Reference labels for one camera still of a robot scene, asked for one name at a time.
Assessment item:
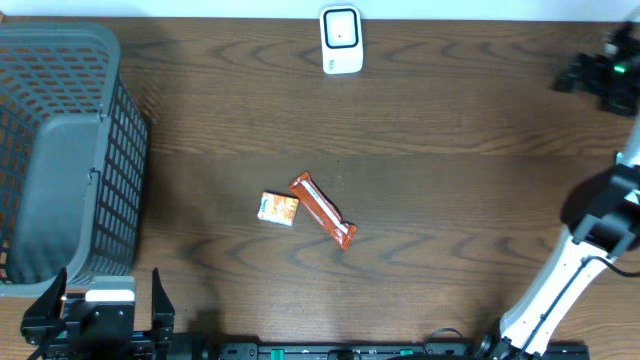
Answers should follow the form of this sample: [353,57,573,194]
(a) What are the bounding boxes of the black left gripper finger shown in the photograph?
[20,268,67,333]
[151,268,175,345]

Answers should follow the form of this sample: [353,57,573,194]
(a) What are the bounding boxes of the small orange box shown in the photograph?
[257,192,299,227]

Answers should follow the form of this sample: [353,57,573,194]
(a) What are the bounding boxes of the red orange snack bar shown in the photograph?
[289,171,357,251]

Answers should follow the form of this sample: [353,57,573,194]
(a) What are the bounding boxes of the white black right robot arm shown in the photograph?
[474,20,639,359]

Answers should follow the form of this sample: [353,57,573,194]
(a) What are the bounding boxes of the white barcode scanner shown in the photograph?
[319,5,364,75]

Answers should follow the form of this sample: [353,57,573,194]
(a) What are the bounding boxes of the grey plastic shopping basket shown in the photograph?
[1,23,150,298]

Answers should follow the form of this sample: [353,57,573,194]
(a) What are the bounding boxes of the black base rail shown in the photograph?
[164,329,591,360]

